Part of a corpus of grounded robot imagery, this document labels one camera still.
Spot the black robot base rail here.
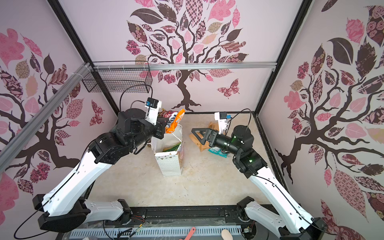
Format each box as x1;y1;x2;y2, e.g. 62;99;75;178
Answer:
55;204;289;240

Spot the grey slotted cable duct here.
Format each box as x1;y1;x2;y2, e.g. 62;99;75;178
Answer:
64;226;244;240

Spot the white patterned paper gift bag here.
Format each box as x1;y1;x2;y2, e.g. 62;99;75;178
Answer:
151;125;184;177

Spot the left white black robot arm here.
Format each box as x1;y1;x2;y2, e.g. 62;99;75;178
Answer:
33;108;168;233

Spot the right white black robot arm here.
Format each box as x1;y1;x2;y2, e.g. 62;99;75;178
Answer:
192;125;327;240

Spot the black wire mesh basket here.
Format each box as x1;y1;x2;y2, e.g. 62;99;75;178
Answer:
82;60;153;93

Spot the diagonal aluminium rail left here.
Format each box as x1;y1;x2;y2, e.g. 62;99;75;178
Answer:
1;63;92;172

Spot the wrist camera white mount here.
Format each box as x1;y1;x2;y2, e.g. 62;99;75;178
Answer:
214;112;232;135
145;98;162;126

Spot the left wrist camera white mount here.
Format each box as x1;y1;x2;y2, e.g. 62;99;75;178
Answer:
145;98;162;126

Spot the horizontal aluminium rail back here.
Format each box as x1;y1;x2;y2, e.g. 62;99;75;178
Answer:
93;62;277;71

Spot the teal pink snack packet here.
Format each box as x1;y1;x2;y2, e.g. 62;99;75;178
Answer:
209;147;228;158

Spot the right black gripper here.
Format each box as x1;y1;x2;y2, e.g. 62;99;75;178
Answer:
193;128;242;158

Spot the orange candy snack packet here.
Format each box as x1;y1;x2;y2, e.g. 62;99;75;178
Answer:
160;109;185;134

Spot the pink plastic tool handle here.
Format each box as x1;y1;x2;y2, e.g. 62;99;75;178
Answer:
180;227;196;240

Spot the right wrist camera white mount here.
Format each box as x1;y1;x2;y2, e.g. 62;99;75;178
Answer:
214;112;232;135

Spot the beige oval object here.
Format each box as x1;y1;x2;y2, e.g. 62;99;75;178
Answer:
221;229;233;240

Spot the green snack packet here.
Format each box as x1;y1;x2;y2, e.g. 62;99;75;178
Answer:
162;143;182;153

